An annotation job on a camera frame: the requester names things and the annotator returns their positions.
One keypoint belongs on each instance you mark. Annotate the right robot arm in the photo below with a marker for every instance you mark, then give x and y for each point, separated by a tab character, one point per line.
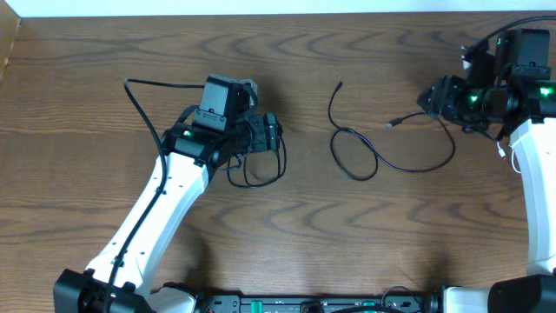
512	87

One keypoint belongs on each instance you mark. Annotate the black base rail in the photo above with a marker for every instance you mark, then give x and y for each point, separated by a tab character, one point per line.
401	302

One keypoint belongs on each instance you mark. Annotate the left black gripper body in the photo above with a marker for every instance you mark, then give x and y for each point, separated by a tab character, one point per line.
269	131

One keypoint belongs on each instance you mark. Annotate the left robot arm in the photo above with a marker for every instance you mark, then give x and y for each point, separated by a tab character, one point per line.
218	134

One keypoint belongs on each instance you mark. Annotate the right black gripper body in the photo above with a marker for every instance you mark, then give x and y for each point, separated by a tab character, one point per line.
451	98

